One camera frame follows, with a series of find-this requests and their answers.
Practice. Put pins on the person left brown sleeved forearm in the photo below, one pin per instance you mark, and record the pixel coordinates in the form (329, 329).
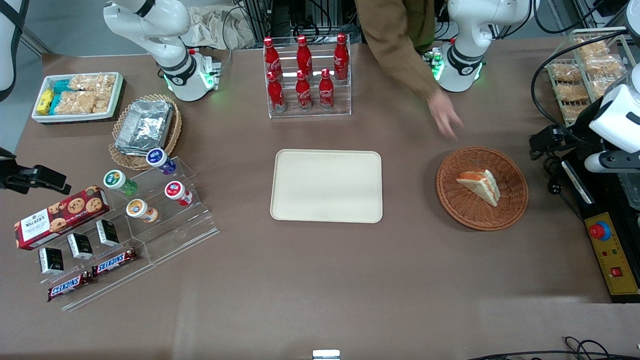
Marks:
(395, 45)

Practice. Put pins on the beige crumpled bag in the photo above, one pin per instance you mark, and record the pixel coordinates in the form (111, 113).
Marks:
(220, 27)

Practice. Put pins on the yellow emergency stop control box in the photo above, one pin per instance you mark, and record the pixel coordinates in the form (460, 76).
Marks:
(617, 255)

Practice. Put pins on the red cola bottle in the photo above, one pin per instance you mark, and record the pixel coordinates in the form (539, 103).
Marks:
(303, 92)
(272, 57)
(341, 57)
(304, 55)
(276, 95)
(326, 92)

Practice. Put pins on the person left hand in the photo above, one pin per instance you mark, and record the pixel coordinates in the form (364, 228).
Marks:
(442, 112)

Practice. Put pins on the stack of foil trays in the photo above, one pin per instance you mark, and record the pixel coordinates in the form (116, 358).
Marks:
(145, 127)

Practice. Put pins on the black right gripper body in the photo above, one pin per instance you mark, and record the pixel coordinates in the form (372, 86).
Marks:
(11, 176)

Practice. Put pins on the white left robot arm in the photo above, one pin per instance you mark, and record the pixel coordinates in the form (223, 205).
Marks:
(470, 30)

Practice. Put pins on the clear acrylic step display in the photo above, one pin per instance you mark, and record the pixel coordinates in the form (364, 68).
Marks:
(175, 235)

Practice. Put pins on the black appliance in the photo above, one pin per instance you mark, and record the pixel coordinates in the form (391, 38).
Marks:
(602, 197)

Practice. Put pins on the teal snack pack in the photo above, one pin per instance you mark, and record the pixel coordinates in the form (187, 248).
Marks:
(61, 86)
(55, 104)

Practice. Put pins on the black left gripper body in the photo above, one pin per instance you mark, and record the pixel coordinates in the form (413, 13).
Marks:
(571, 141)

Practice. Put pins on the red Walkers cookie box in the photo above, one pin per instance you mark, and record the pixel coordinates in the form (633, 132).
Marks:
(55, 220)

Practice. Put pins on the brown round wicker basket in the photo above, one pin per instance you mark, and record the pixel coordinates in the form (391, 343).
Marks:
(465, 210)

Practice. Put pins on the white rectangular plastic bin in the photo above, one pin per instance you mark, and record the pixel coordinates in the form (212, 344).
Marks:
(117, 95)

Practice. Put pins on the clear acrylic bottle rack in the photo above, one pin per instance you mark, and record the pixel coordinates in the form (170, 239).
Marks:
(345, 100)

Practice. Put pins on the small white object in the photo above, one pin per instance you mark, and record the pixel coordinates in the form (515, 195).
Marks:
(326, 355)

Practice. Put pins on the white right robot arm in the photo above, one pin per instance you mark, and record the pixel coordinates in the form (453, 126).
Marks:
(170, 45)

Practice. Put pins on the bagged fried snack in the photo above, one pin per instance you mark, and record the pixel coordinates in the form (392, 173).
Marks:
(591, 47)
(574, 112)
(600, 87)
(566, 73)
(572, 93)
(602, 65)

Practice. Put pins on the orange drink bottle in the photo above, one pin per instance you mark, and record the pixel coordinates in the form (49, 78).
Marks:
(138, 209)

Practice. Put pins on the clear bag of rice crackers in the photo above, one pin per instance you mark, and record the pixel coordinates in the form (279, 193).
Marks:
(92, 82)
(75, 102)

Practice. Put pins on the Snickers chocolate bar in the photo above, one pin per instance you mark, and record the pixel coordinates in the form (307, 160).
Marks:
(70, 286)
(114, 262)

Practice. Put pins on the triangular sandwich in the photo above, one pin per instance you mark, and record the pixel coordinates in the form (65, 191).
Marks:
(481, 186)

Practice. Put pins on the red drink bottle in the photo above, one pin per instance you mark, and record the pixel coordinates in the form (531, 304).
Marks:
(176, 191)

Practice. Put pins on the green drink bottle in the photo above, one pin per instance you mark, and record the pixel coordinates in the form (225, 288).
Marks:
(117, 181)

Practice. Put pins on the yellow snack pack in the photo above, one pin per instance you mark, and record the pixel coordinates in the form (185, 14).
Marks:
(45, 101)

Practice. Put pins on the cream plastic tray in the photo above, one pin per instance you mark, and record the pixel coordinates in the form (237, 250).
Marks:
(326, 186)

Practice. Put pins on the small black box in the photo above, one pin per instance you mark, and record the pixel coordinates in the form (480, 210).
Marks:
(80, 246)
(51, 260)
(107, 233)

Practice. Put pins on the light woven wicker basket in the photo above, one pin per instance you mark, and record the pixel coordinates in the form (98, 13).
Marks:
(175, 132)

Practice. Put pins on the clear plastic container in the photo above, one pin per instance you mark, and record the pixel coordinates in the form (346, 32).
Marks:
(631, 192)

